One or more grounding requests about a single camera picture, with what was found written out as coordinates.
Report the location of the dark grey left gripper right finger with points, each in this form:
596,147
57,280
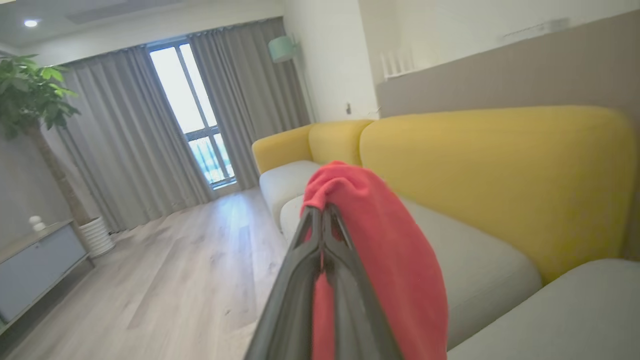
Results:
357,320

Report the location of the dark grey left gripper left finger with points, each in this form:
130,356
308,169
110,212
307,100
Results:
287,310

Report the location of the red basketball jersey white sleeves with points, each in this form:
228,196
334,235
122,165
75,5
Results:
395,250

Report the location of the grey sofa seat cushion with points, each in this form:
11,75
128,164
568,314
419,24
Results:
285,185
480,270

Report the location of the yellow sofa armrest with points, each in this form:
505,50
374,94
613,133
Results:
280,150

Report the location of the narrow yellow sofa backrest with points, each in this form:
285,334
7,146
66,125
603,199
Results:
337,142

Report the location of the wide yellow sofa backrest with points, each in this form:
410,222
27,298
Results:
500,185

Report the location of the white ribbed plant pot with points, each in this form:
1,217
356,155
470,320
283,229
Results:
97,237

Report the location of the glass balcony door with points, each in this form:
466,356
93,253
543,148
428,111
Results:
197,120

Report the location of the grey curtain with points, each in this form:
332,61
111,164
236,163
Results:
125,150
250,100

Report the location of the white router with antennas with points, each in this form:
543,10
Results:
400,74

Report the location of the grey low cabinet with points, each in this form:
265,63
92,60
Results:
40,270

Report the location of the floor lamp with teal shade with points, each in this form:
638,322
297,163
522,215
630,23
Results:
282,49

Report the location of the small white ornament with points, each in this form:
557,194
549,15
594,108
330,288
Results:
37,224

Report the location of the green indoor tree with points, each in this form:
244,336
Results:
30,95

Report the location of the round ceiling spotlight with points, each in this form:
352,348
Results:
31,23

